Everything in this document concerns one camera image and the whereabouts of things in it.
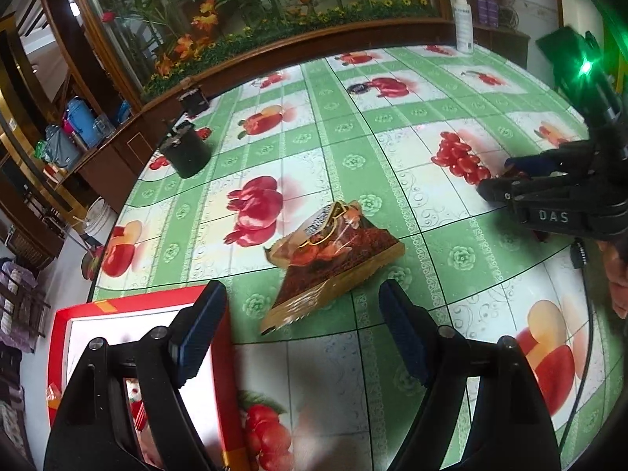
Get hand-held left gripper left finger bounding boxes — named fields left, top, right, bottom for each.
left=43, top=279, right=229, bottom=471

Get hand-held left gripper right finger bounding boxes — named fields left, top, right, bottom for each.
left=378, top=279, right=562, bottom=471

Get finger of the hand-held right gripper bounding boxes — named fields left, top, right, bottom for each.
left=504, top=138, right=628, bottom=178
left=477, top=173, right=628, bottom=242

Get red cardboard box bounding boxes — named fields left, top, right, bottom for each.
left=46, top=285, right=251, bottom=471

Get gold brown snack packet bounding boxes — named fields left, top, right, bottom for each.
left=259, top=199, right=407, bottom=337

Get person's right hand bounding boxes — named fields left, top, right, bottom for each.
left=606, top=243, right=628, bottom=321

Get wooden side table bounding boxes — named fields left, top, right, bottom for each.
left=473, top=24, right=531, bottom=70

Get white plastic bottle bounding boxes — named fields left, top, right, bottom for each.
left=454, top=0, right=475, bottom=54

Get white bucket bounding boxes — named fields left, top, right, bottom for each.
left=83, top=197, right=119, bottom=247

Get chair with purple cushions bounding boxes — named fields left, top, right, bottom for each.
left=0, top=255, right=51, bottom=354

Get black round container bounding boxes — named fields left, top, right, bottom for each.
left=162, top=120, right=213, bottom=179

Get wooden side cabinet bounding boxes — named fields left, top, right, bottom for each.
left=46, top=108, right=164, bottom=213

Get green fruit-print tablecloth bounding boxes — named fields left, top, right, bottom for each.
left=91, top=44, right=628, bottom=471

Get clear glass jug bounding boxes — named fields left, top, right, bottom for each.
left=93, top=114, right=117, bottom=139

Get grey blue kettle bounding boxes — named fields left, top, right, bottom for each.
left=44, top=125, right=82, bottom=170

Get small dark box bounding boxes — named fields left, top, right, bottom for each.
left=179, top=86, right=210, bottom=117

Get blue thermos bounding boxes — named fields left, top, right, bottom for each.
left=66, top=98, right=99, bottom=148

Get glass artificial flower display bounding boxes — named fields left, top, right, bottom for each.
left=64, top=0, right=457, bottom=105

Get tangled cables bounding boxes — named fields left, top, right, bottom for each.
left=498, top=0, right=521, bottom=28

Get black cable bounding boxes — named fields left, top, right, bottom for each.
left=558, top=238, right=597, bottom=455

